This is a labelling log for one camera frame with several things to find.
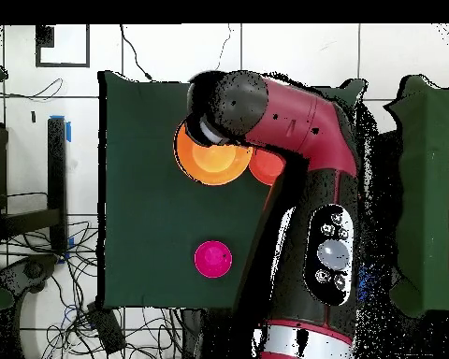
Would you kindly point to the large orange bowl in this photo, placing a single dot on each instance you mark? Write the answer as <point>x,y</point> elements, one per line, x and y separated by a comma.
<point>209,164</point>

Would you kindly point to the orange-red shallow bowl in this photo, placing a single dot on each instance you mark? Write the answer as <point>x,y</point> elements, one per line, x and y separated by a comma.
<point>265,168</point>

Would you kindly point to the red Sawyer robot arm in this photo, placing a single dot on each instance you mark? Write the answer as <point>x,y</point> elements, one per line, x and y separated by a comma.
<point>295,123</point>

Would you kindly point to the small crimson bowl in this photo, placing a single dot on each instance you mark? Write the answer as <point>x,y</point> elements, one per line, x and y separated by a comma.
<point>213,258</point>

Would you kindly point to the dark green table cloth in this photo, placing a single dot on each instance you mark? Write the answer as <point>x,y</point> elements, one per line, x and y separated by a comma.
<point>153,187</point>

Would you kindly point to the blue tape strip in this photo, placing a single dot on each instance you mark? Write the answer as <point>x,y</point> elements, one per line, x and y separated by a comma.
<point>68,131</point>

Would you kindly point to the black power brick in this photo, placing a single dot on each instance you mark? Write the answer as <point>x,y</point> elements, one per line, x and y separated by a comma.
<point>106,329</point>

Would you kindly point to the black office chair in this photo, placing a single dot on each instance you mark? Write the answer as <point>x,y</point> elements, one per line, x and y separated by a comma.
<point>33,269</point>

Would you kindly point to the black square tape outline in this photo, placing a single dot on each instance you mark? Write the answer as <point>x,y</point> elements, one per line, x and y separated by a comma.
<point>38,52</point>

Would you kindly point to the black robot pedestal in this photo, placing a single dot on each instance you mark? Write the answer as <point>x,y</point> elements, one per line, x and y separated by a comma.
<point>209,333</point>

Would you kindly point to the black metal frame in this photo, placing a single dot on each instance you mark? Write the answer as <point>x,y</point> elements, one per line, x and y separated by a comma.
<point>57,168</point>
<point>387,168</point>

